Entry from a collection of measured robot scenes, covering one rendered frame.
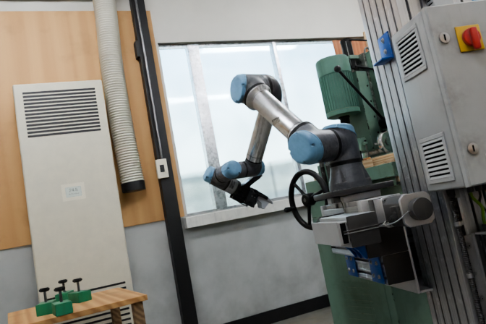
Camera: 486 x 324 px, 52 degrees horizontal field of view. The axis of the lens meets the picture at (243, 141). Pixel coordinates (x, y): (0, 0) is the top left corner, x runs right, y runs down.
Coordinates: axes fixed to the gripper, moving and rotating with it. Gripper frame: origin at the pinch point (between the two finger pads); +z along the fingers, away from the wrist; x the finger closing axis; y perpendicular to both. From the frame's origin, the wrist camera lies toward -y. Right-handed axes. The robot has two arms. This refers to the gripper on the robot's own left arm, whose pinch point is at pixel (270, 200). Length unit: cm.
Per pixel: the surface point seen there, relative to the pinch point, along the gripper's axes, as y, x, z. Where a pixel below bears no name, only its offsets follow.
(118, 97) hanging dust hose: -36, -121, -72
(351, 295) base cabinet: 25, 10, 54
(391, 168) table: -29, 43, 26
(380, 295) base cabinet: 21, 29, 54
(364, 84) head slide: -78, 2, 24
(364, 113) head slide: -62, 5, 29
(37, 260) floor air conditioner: 74, -98, -72
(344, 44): -96, -7, 9
